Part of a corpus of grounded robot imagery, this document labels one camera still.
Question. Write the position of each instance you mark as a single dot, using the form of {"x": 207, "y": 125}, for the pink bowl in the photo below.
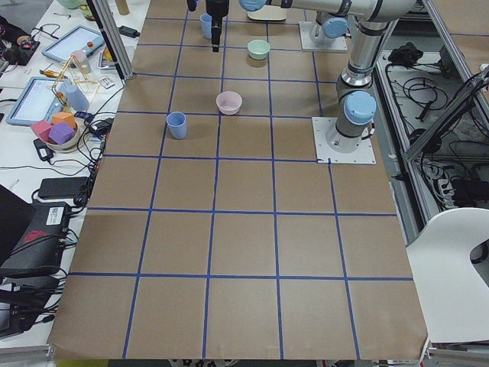
{"x": 229, "y": 102}

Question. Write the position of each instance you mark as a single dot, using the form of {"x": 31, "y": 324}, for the blue cup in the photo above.
{"x": 176, "y": 122}
{"x": 206, "y": 25}

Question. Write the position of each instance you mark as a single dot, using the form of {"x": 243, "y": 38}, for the black power adapter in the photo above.
{"x": 61, "y": 188}

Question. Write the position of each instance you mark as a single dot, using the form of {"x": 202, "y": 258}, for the black power brick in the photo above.
{"x": 43, "y": 151}

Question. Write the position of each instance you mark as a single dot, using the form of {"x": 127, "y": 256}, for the blue foam cylinder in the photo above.
{"x": 76, "y": 98}

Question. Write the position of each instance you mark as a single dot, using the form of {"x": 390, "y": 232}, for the blue tablet far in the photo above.
{"x": 79, "y": 38}

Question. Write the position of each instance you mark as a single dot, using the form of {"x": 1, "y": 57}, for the bowl of foam blocks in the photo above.
{"x": 61, "y": 134}

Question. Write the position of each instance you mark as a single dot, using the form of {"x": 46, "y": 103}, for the aluminium frame post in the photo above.
{"x": 108, "y": 28}

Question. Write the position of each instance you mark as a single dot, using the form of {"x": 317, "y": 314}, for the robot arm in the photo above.
{"x": 325, "y": 34}
{"x": 374, "y": 22}

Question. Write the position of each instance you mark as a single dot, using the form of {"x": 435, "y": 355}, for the black laptop bag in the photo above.
{"x": 31, "y": 236}

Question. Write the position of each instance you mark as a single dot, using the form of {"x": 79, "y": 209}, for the yellow wooden frame toy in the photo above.
{"x": 74, "y": 72}

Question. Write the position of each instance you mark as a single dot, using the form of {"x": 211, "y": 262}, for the blue tablet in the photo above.
{"x": 79, "y": 38}
{"x": 36, "y": 102}

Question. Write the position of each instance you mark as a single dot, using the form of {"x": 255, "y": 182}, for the white chair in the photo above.
{"x": 452, "y": 294}

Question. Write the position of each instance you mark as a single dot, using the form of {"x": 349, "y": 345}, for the blue cup on table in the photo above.
{"x": 176, "y": 122}

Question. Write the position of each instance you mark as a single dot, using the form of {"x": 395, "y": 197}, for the cream toaster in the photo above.
{"x": 268, "y": 13}

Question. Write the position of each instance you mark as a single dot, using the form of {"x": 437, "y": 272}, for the green bowl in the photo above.
{"x": 258, "y": 49}

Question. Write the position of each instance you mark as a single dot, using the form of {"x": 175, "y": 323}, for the blue tablet near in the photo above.
{"x": 36, "y": 102}

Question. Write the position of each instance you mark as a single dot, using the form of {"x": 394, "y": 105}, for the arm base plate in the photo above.
{"x": 313, "y": 39}
{"x": 333, "y": 148}

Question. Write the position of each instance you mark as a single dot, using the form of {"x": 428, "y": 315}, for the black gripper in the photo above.
{"x": 216, "y": 8}

